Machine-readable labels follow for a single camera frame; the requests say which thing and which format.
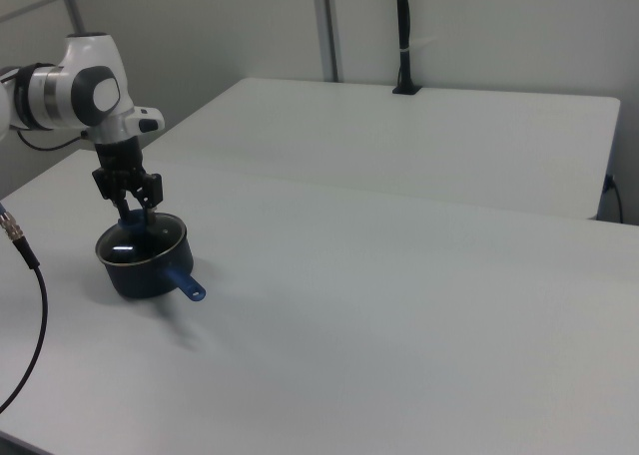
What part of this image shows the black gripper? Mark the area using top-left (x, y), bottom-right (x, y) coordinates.
top-left (91, 136), bottom-right (166, 227)

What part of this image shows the thin grey wall post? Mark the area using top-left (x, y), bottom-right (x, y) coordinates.
top-left (56, 0), bottom-right (87, 36)

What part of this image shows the black cable with metal connector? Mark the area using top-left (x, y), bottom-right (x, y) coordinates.
top-left (0, 201), bottom-right (50, 417)

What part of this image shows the glass lid with blue knob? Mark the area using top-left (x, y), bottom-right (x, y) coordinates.
top-left (95, 212), bottom-right (188, 267)

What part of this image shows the black pole stand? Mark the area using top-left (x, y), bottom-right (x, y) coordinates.
top-left (391, 0), bottom-right (423, 97)

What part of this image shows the black cable at table edge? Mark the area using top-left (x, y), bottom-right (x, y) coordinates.
top-left (603, 174), bottom-right (626, 224)

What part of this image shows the dark blue saucepan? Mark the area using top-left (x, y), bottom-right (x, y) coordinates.
top-left (99, 227), bottom-right (208, 304)

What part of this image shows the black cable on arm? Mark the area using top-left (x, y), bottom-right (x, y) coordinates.
top-left (16, 129), bottom-right (90, 152)

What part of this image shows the wide grey wall post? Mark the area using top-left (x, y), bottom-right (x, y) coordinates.
top-left (311, 0), bottom-right (346, 84)

